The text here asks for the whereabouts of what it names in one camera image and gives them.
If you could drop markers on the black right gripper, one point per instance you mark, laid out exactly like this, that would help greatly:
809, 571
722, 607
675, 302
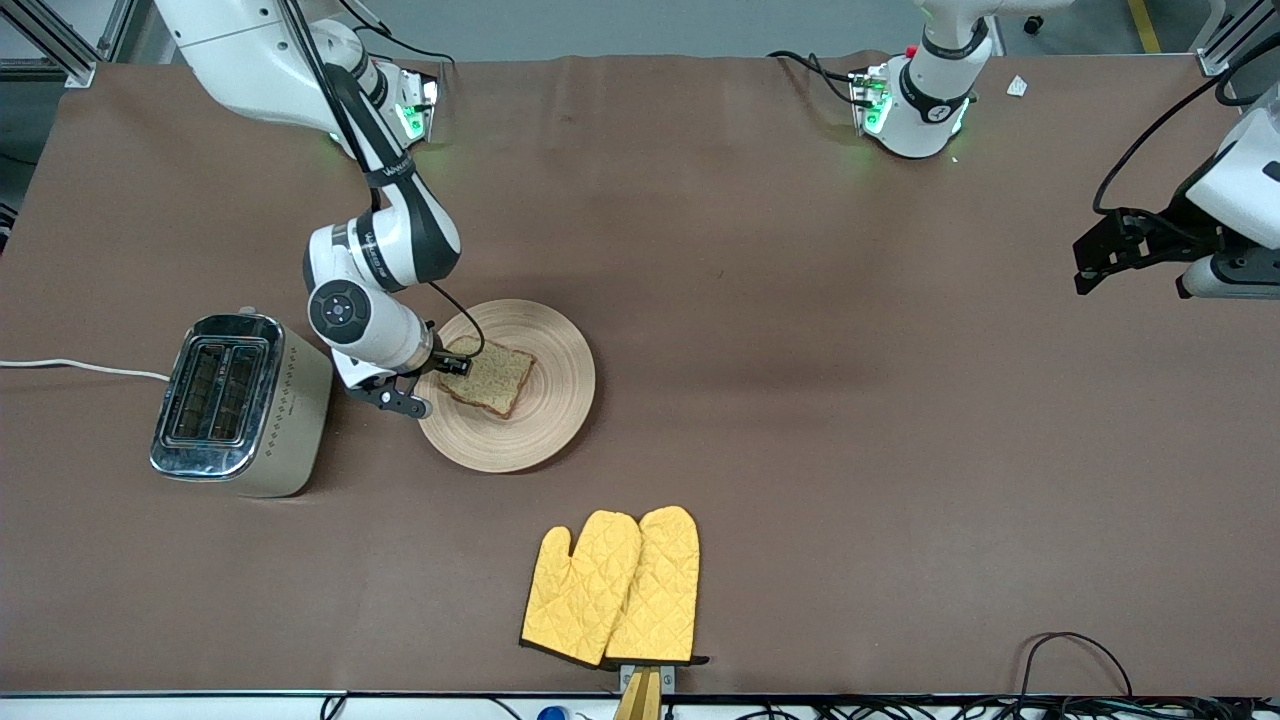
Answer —
444, 357

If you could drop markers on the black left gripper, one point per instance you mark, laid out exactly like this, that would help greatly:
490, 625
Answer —
1168, 231

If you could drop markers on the brown bread slice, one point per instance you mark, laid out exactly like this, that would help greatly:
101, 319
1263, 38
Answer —
495, 380

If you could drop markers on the round wooden plate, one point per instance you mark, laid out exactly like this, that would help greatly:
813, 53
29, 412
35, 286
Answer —
540, 420

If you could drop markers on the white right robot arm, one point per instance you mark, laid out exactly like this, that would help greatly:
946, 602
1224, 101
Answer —
250, 70

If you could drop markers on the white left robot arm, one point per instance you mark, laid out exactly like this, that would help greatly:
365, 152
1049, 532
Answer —
925, 100

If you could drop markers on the chrome and cream toaster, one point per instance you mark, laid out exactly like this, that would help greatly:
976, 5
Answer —
290, 420

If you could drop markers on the small white paper scrap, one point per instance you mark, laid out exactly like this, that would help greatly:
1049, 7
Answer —
1017, 86

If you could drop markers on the small black round knob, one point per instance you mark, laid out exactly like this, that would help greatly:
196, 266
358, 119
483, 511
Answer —
1033, 23

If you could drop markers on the yellow quilted oven mitt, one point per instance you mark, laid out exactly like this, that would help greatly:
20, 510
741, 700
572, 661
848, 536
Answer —
660, 590
580, 600

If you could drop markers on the brown table cover cloth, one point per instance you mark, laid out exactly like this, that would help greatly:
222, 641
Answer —
700, 250

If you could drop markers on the yellow wooden stick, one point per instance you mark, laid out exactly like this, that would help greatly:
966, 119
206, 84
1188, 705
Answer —
640, 700

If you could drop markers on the aluminium frame profile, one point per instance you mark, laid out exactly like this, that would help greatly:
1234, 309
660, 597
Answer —
78, 74
1213, 62

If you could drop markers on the small grey metal bracket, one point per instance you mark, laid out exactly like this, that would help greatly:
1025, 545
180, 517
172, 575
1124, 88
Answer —
668, 678

